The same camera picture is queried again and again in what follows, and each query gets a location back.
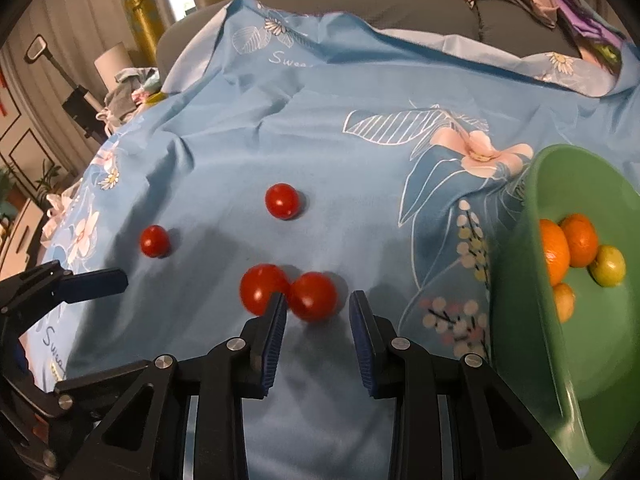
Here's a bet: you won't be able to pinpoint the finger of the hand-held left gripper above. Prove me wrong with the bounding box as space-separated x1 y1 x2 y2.
0 261 129 341
52 359 154 418

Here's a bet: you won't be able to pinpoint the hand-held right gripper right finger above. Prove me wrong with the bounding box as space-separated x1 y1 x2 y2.
348 290 576 480

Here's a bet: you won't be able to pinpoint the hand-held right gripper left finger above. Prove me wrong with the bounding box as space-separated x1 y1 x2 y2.
82 291 290 480

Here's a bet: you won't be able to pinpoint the red cherry tomato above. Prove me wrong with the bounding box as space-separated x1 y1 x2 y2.
139 225 171 259
289 271 339 323
239 263 292 317
265 183 301 221

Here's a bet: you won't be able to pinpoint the small orange-yellow fruit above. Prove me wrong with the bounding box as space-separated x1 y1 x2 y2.
552 282 577 324

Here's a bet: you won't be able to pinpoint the orange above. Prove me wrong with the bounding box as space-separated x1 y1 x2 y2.
559 213 600 268
539 219 572 287

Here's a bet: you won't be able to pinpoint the green plastic bowl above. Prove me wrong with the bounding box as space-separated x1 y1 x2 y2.
487 144 640 480

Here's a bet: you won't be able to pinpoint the small green fruit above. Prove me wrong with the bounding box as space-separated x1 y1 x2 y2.
589 245 627 288

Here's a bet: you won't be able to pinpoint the white plastic bag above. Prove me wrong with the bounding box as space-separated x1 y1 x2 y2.
40 180 84 247

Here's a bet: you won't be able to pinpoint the green potted plant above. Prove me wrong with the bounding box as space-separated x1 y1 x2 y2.
0 160 67 212

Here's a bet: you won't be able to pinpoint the black stick vacuum cleaner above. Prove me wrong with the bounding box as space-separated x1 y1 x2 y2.
25 35 109 141

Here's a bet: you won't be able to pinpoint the pile of grey clothes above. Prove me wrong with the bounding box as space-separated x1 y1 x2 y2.
97 66 166 127

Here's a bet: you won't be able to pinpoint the blue floral cloth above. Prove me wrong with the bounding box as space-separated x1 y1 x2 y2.
30 0 640 480

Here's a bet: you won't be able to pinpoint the white upright object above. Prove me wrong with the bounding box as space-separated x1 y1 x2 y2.
94 42 132 92

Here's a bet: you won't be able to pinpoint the yellow patterned curtain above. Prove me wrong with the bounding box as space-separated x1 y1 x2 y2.
112 0 172 68

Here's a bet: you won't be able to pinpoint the purple crumpled clothes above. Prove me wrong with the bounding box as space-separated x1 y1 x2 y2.
550 0 628 78

